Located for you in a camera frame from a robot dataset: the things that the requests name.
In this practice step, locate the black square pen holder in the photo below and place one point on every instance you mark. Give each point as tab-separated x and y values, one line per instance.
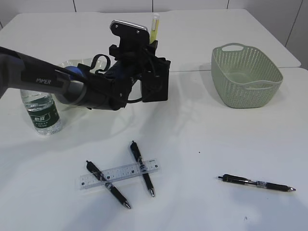
154	81

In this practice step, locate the green woven plastic basket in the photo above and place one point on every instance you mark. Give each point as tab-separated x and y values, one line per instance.
244	76

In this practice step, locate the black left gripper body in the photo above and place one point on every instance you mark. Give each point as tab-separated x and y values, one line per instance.
130	60

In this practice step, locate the yellow utility knife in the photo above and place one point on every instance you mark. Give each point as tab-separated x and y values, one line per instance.
154	27

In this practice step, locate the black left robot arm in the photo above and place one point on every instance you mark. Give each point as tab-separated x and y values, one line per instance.
84	85

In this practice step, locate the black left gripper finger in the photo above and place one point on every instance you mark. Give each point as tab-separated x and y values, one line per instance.
151	48

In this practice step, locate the black pen over ruler middle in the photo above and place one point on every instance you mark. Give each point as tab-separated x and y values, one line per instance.
138	158

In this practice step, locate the clear water bottle green label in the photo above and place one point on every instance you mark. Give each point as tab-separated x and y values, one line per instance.
42	111

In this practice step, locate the black pen right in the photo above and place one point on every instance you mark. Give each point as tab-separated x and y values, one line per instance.
260	184

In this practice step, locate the transparent plastic ruler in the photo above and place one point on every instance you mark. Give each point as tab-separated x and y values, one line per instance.
118	173

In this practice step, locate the black pen under ruler left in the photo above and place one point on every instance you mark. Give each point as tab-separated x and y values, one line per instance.
112	189

